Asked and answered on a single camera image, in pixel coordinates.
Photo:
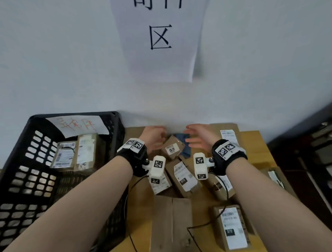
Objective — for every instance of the black plastic crate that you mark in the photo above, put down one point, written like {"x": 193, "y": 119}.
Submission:
{"x": 26, "y": 176}

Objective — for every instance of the black wristband with markers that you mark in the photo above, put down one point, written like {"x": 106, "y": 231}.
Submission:
{"x": 228, "y": 158}
{"x": 136, "y": 155}

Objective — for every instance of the person's left forearm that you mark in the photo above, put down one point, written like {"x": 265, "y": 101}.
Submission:
{"x": 77, "y": 205}

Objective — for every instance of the person's right fingers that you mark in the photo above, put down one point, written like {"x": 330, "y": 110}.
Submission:
{"x": 194, "y": 135}

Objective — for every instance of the person's left fingers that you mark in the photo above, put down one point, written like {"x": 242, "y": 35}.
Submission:
{"x": 162, "y": 135}

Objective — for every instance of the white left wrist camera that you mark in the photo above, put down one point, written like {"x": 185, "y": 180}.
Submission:
{"x": 157, "y": 168}

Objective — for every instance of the black right wristband with markers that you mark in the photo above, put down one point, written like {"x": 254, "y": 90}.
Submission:
{"x": 228, "y": 158}

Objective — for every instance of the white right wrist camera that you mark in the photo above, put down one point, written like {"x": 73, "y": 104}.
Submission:
{"x": 200, "y": 166}

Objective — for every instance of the person's left hand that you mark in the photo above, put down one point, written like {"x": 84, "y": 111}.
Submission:
{"x": 151, "y": 137}

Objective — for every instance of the blue packet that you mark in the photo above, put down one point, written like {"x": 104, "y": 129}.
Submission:
{"x": 187, "y": 149}

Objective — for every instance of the cardboard parcel with tall label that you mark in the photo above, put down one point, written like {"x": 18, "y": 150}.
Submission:
{"x": 87, "y": 150}

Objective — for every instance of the small cardboard box white label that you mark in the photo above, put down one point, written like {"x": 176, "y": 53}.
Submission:
{"x": 162, "y": 185}

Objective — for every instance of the person's right forearm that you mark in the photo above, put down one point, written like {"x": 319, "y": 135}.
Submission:
{"x": 272, "y": 205}

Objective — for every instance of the cardboard box with taped label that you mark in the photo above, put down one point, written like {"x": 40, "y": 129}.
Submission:
{"x": 219, "y": 188}

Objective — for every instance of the small cardboard box black tag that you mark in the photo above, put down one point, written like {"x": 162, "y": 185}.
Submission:
{"x": 172, "y": 148}

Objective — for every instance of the long cardboard box white label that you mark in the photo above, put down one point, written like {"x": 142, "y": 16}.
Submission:
{"x": 182, "y": 179}

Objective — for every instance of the flat plain cardboard box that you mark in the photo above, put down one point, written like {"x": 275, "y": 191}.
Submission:
{"x": 171, "y": 223}

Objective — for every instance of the cardboard parcel with wide label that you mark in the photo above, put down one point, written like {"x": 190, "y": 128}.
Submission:
{"x": 63, "y": 155}

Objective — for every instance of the cardboard box with torn label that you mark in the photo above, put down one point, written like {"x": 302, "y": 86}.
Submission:
{"x": 278, "y": 179}

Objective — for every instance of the person's right hand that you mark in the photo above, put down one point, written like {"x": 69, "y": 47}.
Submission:
{"x": 207, "y": 136}

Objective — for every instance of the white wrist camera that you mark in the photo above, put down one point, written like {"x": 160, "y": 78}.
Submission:
{"x": 200, "y": 166}
{"x": 157, "y": 168}

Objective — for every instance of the dark furniture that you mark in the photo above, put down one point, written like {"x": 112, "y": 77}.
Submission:
{"x": 311, "y": 155}

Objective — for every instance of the white paper wall sign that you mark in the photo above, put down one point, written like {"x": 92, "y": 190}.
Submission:
{"x": 160, "y": 39}

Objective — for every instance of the white paper with orange writing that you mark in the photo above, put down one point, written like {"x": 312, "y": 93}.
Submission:
{"x": 77, "y": 125}

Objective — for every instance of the black left wristband with markers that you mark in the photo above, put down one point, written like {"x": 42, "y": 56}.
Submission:
{"x": 136, "y": 155}

